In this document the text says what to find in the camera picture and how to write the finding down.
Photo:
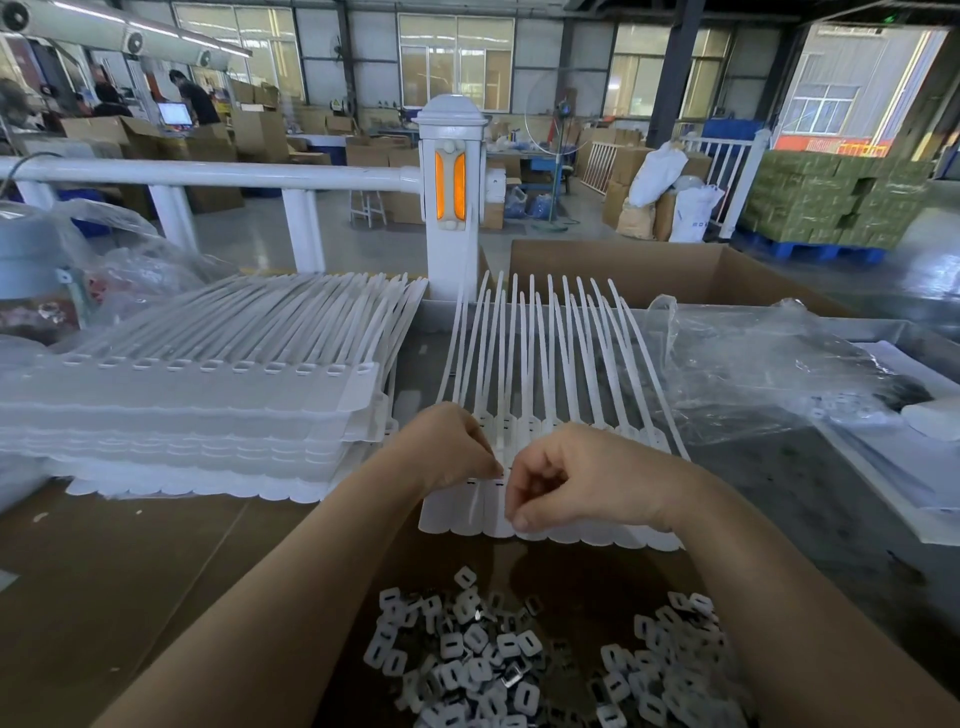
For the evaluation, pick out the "person's right hand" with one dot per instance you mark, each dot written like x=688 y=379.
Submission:
x=607 y=480

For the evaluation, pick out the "person's left hand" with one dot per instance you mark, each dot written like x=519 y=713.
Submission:
x=435 y=446

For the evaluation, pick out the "person's right thumb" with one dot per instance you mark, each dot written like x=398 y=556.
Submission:
x=536 y=514

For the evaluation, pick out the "person's left thumb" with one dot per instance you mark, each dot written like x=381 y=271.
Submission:
x=484 y=466

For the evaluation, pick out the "white plastic seal strip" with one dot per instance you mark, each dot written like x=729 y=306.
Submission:
x=555 y=360

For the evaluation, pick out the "person's left forearm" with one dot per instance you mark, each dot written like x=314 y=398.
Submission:
x=285 y=600

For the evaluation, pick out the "person's right forearm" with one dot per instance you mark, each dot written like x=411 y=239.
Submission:
x=795 y=615

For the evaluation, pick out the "pile of small metal clips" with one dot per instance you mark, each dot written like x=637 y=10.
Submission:
x=480 y=660

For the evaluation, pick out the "brown cardboard clip box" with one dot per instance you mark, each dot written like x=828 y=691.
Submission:
x=360 y=637

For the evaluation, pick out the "crumpled clear plastic bag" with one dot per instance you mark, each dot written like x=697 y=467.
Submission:
x=757 y=367

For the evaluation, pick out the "large open cardboard box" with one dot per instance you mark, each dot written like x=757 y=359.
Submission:
x=675 y=274

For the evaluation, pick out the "white stool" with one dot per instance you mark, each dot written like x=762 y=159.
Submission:
x=367 y=208

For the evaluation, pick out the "brown paper sack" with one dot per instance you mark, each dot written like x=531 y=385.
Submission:
x=636 y=221

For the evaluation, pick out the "stack of white seal sheets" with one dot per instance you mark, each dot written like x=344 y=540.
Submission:
x=202 y=390

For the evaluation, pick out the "white sack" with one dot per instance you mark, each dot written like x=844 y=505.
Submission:
x=656 y=174
x=694 y=214

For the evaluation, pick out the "standing fan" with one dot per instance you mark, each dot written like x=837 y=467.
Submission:
x=559 y=120

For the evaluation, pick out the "white flat tray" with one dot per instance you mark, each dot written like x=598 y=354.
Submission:
x=900 y=450

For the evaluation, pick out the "blue pallet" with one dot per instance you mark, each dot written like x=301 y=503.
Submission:
x=810 y=251

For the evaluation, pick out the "white barrier fence section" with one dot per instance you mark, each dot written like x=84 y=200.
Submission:
x=724 y=161

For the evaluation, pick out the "pile of brown cardboard boxes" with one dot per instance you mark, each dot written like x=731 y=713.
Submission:
x=259 y=135

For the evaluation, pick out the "stack of green cartons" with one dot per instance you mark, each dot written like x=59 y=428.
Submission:
x=832 y=199

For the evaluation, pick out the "clear plastic bag with parts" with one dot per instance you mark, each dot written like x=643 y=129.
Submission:
x=97 y=270

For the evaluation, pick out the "computer monitor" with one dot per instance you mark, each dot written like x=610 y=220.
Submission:
x=175 y=113

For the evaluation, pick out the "white post with orange reflector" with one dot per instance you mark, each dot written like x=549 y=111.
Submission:
x=452 y=187

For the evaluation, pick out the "white fence rail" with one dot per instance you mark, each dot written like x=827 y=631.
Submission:
x=195 y=174

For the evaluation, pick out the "overhead duct with fans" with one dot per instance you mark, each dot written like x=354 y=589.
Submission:
x=120 y=30

